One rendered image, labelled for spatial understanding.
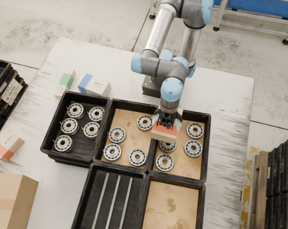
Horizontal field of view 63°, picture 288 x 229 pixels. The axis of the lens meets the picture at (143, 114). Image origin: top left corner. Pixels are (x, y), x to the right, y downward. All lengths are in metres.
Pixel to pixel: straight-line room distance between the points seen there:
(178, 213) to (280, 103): 1.84
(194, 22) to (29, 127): 1.24
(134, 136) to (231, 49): 1.96
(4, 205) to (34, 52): 2.13
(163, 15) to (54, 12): 2.66
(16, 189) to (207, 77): 1.42
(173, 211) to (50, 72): 1.33
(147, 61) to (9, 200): 0.99
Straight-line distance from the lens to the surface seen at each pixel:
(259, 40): 3.26
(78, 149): 1.44
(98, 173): 1.37
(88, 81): 1.70
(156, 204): 1.31
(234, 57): 2.98
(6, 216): 1.42
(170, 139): 1.11
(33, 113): 1.81
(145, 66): 0.91
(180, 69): 0.90
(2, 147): 1.70
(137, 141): 1.39
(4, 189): 1.46
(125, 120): 1.45
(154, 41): 0.98
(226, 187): 1.52
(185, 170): 1.35
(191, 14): 1.17
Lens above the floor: 2.13
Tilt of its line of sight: 63 degrees down
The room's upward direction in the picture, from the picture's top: 3 degrees counter-clockwise
